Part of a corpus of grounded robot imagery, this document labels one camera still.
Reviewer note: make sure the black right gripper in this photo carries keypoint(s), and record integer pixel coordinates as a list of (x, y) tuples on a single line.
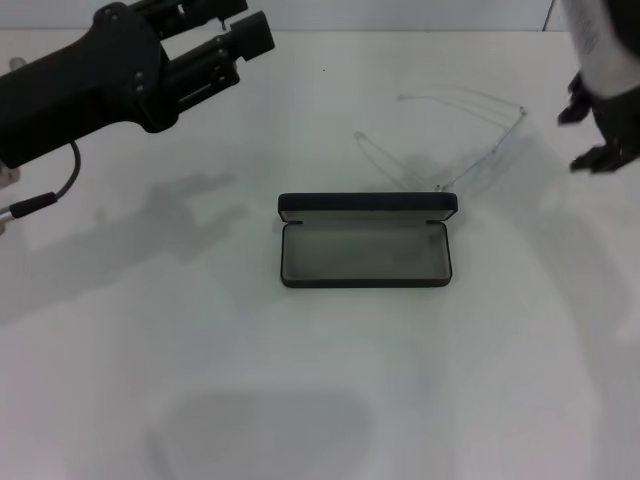
[(622, 120)]

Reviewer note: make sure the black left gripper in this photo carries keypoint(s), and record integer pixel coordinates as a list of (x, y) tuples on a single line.
[(75, 85)]

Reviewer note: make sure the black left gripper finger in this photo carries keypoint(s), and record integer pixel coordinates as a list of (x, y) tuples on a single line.
[(250, 37)]

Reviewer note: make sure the clear white glasses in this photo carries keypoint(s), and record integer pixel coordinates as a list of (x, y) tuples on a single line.
[(520, 112)]

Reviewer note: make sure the black glasses case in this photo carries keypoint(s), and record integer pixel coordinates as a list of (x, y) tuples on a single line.
[(365, 260)]

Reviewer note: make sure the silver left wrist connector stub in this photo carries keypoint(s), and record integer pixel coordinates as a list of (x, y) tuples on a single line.
[(16, 63)]

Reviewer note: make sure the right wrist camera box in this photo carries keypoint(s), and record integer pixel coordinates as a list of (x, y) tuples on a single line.
[(610, 50)]

